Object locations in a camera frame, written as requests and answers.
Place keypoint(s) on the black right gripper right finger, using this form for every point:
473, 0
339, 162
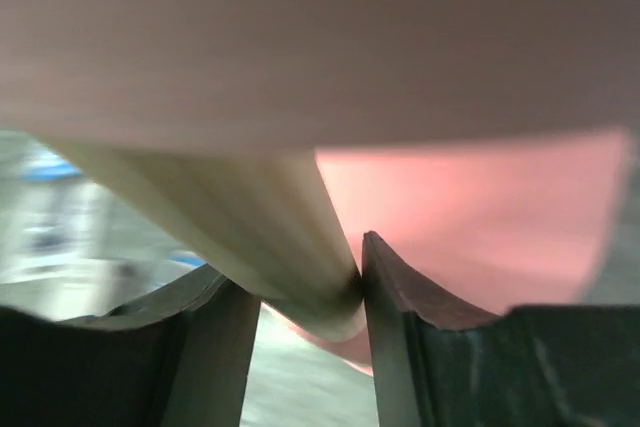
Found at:
441, 361

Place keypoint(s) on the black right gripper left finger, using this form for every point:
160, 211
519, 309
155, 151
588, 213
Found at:
178, 356

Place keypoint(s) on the pink three-tier shelf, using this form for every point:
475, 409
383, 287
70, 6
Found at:
491, 143

